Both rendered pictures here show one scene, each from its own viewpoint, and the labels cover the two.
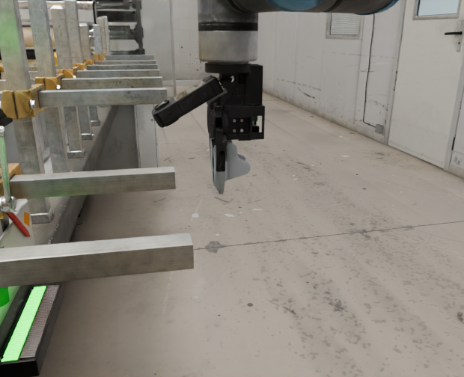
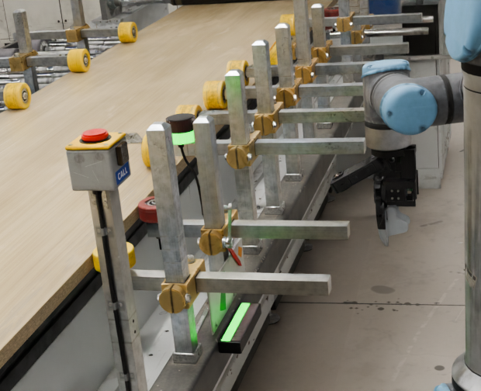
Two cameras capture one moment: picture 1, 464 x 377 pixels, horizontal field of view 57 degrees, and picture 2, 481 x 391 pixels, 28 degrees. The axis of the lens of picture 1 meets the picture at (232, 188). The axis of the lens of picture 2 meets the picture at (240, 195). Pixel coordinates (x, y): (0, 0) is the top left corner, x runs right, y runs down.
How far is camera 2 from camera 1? 1.32 m
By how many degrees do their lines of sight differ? 26
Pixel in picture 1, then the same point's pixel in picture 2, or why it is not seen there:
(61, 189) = (264, 233)
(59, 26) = (282, 45)
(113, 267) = (282, 289)
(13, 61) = (237, 122)
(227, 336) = not seen: outside the picture
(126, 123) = not seen: hidden behind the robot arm
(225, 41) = (379, 136)
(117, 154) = not seen: hidden behind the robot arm
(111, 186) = (299, 233)
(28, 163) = (243, 202)
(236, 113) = (391, 186)
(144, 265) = (299, 290)
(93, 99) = (299, 149)
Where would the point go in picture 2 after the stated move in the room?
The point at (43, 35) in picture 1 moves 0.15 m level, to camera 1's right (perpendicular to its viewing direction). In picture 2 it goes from (263, 76) to (320, 77)
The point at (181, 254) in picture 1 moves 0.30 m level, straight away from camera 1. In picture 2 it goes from (320, 286) to (354, 223)
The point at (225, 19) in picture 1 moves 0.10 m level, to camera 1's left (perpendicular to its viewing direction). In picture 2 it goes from (378, 122) to (330, 120)
